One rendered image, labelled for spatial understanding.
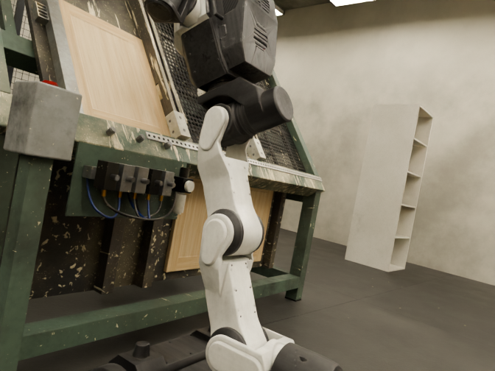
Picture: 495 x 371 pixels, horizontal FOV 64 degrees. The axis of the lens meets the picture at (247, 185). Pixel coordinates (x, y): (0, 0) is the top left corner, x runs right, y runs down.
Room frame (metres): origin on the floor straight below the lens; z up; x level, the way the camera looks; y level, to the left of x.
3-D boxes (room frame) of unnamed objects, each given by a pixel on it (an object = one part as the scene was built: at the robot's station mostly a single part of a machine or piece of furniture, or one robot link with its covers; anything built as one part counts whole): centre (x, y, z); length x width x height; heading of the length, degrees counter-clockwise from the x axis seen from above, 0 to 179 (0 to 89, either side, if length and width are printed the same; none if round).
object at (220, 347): (1.18, -0.10, 0.28); 0.21 x 0.20 x 0.13; 55
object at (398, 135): (5.22, -1.83, 1.03); 0.60 x 0.58 x 2.05; 140
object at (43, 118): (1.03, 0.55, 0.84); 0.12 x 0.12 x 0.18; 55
